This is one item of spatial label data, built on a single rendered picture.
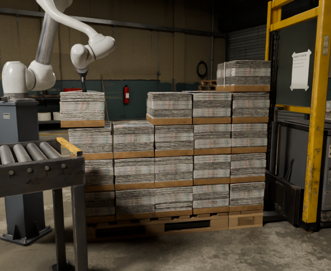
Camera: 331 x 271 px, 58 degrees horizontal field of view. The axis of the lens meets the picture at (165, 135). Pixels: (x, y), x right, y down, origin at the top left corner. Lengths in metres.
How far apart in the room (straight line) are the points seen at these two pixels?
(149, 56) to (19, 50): 3.68
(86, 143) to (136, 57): 7.57
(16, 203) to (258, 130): 1.84
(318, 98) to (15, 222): 2.33
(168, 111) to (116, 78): 7.18
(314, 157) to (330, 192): 0.35
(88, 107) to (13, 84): 0.53
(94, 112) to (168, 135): 0.53
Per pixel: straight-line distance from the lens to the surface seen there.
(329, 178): 2.60
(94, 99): 2.06
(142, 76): 9.59
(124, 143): 2.12
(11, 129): 2.30
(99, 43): 1.95
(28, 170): 1.31
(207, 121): 2.20
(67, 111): 2.09
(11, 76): 2.29
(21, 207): 2.40
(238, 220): 2.51
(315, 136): 2.40
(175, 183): 2.24
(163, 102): 2.12
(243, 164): 2.37
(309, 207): 2.53
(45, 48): 2.38
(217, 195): 2.37
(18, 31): 8.76
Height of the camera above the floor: 1.10
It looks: 9 degrees down
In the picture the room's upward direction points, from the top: straight up
